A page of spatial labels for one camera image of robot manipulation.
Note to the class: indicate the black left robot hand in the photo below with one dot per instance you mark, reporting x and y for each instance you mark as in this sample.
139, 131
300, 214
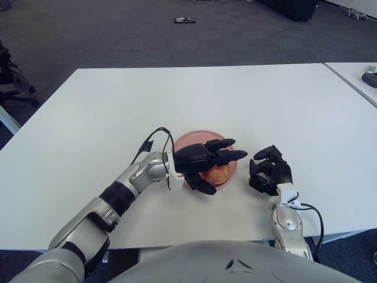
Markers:
193, 157

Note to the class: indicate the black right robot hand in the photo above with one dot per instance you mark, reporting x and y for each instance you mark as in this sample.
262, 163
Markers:
282, 175

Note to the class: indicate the red yellow apple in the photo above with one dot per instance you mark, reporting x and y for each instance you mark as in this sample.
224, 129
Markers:
219, 174

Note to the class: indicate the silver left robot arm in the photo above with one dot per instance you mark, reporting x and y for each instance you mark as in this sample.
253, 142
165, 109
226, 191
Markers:
117, 191

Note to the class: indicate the pink round plate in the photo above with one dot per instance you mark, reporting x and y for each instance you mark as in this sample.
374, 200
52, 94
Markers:
188, 140

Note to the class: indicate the grey robot torso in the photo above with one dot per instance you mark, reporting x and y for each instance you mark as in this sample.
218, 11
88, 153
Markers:
229, 262

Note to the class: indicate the black stand with caster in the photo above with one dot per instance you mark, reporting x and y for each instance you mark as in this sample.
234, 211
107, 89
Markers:
375, 258

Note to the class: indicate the grey handheld controller with screen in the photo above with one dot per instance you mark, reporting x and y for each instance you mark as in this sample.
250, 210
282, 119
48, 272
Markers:
370, 79

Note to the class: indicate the flat black item on floor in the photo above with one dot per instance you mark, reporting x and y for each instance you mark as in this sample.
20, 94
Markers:
185, 20

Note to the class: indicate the green packet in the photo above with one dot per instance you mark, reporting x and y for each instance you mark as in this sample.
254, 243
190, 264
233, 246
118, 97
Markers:
371, 68

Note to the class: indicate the black cabinet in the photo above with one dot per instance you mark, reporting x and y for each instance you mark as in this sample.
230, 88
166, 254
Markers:
291, 8

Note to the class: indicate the grey robot dog toy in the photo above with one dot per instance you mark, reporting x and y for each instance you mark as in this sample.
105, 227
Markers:
356, 13

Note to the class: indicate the white panel edge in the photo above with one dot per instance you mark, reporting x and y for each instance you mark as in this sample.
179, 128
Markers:
9, 121

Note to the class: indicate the black office chair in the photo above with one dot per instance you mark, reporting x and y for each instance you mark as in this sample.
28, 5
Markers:
11, 79

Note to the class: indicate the white table frame beam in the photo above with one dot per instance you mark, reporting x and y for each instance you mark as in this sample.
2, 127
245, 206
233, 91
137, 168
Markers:
343, 236

